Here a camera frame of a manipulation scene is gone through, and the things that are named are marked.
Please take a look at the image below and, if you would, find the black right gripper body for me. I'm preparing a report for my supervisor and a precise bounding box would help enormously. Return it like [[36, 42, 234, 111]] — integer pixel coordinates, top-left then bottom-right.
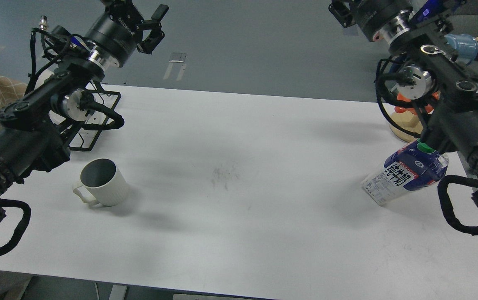
[[329, 0, 413, 42]]

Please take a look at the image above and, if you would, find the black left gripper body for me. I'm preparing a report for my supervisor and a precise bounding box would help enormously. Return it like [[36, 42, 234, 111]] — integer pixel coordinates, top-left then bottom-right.
[[84, 0, 165, 68]]

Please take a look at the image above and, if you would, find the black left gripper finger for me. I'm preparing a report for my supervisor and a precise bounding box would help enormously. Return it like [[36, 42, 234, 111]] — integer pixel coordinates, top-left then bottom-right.
[[150, 4, 170, 23]]

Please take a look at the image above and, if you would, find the white ribbed mug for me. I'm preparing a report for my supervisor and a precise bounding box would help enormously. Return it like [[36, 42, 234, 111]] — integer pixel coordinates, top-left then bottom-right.
[[72, 158, 130, 207]]

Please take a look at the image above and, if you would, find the blue white milk carton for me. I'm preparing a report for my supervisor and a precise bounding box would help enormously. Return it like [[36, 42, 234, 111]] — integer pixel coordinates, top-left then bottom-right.
[[360, 139, 450, 206]]

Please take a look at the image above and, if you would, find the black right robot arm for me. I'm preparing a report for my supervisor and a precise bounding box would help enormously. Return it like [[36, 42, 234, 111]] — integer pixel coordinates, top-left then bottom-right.
[[329, 0, 478, 235]]

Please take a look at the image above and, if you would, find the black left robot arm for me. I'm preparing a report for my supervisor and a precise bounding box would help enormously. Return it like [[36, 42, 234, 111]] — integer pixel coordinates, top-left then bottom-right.
[[0, 0, 169, 256]]

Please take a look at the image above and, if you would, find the white cup with face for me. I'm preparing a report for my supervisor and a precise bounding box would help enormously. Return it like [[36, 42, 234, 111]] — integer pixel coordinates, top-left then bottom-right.
[[50, 89, 95, 125]]

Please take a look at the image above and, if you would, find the blue plastic cup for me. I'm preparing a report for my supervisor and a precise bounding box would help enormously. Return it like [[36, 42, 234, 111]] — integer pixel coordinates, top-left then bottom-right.
[[445, 34, 478, 66]]

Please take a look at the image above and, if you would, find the orange plastic cup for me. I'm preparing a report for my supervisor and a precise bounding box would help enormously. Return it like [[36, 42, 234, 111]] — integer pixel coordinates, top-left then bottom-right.
[[395, 92, 440, 115]]

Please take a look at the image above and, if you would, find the metal floor plate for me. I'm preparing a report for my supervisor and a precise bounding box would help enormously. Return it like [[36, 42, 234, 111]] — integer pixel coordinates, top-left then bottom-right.
[[169, 52, 187, 63]]

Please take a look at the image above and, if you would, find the wooden mug tree stand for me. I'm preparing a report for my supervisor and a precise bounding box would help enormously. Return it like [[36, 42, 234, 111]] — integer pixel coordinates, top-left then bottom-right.
[[388, 36, 478, 142]]

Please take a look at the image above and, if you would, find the black wire cup rack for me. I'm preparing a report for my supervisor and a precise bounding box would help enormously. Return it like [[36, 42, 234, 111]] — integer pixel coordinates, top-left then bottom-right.
[[53, 83, 121, 152]]

